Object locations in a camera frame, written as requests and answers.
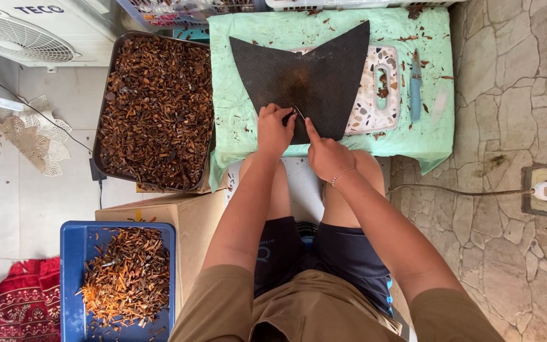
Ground grey plastic crate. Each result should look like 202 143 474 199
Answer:
116 0 268 33

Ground blue handled knife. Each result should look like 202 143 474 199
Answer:
410 49 423 122

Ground dark metal tray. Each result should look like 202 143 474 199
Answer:
91 31 217 194

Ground white air conditioner unit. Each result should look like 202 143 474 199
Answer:
0 0 123 73

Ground person's dark shorts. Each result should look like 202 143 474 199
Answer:
254 216 394 318

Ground heap of orange bark strips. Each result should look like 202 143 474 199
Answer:
76 227 171 329

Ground person's right hand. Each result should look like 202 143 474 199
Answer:
305 117 356 183

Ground thin black cable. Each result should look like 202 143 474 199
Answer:
0 62 94 154

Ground person's left hand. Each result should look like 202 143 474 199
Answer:
256 103 297 156

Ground white stool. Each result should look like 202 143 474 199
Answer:
226 157 392 225

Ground person's tan shirt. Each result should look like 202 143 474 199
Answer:
168 264 506 342

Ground black textured rubber mat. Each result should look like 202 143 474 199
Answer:
229 20 370 145

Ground mint green table cloth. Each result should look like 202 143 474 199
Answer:
207 7 455 193

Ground brown cardboard box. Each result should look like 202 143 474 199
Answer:
95 189 229 318

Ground red patterned cloth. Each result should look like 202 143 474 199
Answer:
0 257 61 342

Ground grey power cable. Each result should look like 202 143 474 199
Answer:
387 184 535 197

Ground black power adapter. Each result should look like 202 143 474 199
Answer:
89 158 107 182

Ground heap of brown bark pieces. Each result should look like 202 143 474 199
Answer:
98 36 214 191

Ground blue plastic tray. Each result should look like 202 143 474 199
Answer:
60 220 177 342

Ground silver bead bracelet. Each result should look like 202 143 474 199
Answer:
331 167 356 187

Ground terrazzo pattern cutting board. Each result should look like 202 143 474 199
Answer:
289 45 401 136

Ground white lace doily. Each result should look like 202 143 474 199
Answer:
0 94 73 177

